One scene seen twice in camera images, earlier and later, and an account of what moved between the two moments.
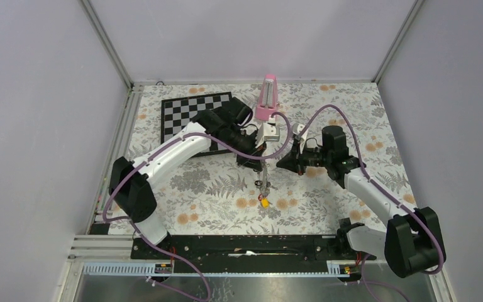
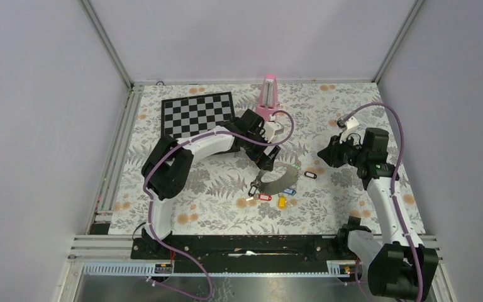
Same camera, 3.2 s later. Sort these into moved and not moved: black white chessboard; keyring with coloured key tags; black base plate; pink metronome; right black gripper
Moved: keyring with coloured key tags; right black gripper
Not moved: pink metronome; black white chessboard; black base plate
